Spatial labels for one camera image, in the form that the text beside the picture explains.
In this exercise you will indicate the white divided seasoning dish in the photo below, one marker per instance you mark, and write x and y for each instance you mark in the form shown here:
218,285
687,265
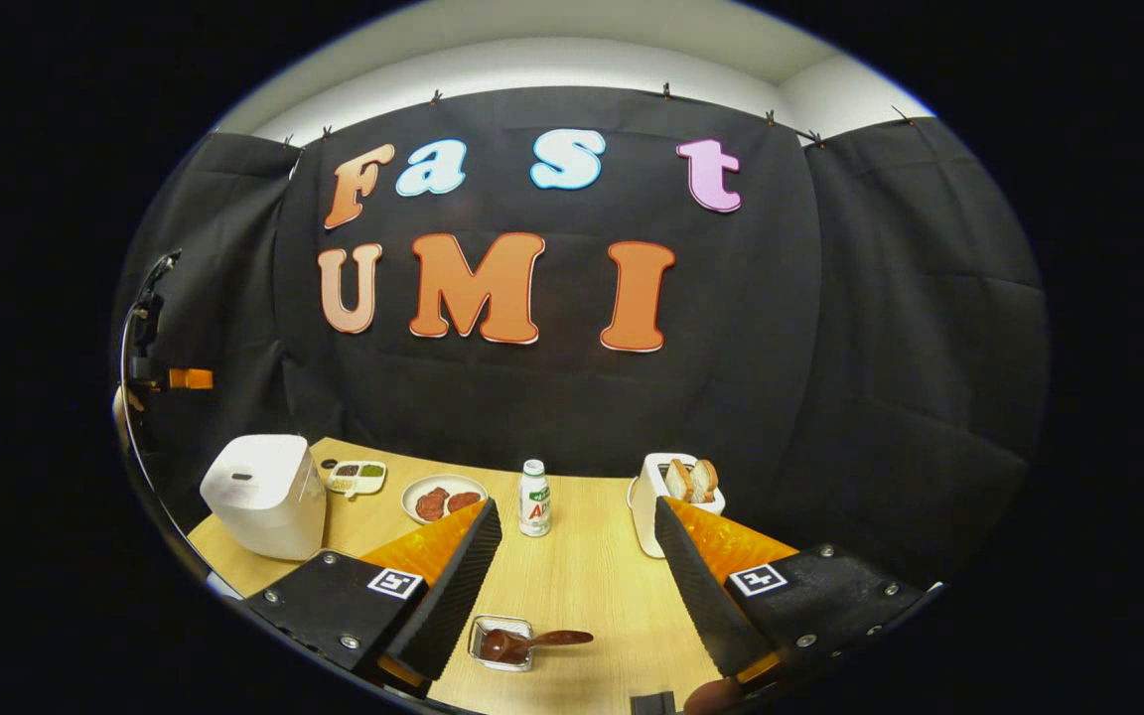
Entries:
357,478

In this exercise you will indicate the black square pad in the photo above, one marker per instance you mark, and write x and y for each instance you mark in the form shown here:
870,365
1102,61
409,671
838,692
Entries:
653,703

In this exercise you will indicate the white round plate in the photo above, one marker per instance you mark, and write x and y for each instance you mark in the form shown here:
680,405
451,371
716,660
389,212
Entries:
413,487

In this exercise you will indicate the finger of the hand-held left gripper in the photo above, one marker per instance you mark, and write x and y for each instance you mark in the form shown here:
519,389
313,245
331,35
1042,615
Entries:
191,378

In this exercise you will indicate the brown wooden spoon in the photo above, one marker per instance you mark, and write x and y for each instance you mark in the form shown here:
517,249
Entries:
507,645

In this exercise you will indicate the toast bread slice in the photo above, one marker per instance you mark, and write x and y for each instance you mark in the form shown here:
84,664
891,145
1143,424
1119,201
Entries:
703,481
678,481

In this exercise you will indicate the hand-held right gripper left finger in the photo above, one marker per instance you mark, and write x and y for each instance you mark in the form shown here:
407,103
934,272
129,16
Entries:
453,596

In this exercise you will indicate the white drink bottle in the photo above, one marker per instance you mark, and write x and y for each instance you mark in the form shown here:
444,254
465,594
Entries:
534,506

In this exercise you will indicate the white toaster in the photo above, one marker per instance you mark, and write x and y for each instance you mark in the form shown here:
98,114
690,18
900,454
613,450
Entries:
643,516

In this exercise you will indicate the red meat steak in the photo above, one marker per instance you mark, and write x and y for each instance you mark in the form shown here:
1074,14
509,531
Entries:
432,504
464,500

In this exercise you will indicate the black backdrop cloth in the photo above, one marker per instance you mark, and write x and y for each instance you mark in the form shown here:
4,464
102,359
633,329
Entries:
830,348

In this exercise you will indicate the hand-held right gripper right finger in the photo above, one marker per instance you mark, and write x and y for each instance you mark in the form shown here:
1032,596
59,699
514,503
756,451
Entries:
706,606

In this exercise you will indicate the white rice cooker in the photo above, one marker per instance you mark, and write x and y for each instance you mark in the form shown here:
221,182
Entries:
264,497

